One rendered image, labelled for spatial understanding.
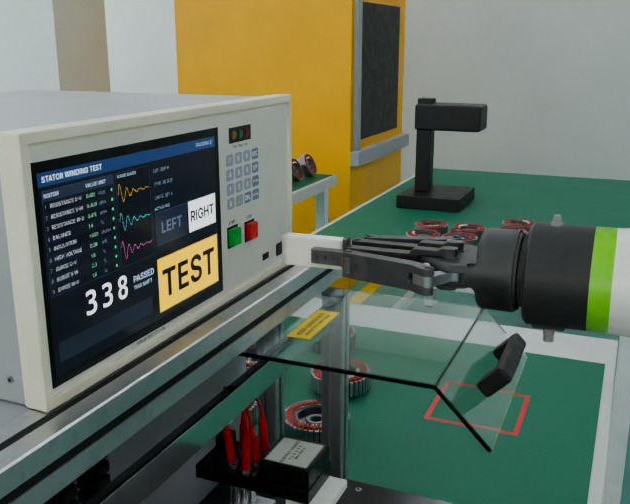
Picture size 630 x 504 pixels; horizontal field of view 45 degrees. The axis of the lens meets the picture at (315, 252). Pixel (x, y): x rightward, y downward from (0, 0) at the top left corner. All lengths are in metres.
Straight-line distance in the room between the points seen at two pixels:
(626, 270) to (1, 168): 0.48
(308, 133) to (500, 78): 2.01
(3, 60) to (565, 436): 4.05
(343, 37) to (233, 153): 3.45
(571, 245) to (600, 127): 5.17
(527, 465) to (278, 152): 0.65
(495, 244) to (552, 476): 0.62
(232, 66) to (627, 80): 2.79
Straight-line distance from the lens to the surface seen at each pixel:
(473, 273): 0.68
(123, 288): 0.65
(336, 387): 1.06
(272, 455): 0.90
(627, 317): 0.67
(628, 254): 0.67
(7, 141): 0.55
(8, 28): 4.79
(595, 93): 5.81
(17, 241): 0.57
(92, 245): 0.61
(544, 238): 0.68
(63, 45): 4.61
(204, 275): 0.76
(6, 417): 0.61
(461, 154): 5.98
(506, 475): 1.23
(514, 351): 0.85
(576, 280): 0.66
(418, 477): 1.20
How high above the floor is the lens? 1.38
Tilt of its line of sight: 15 degrees down
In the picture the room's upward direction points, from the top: straight up
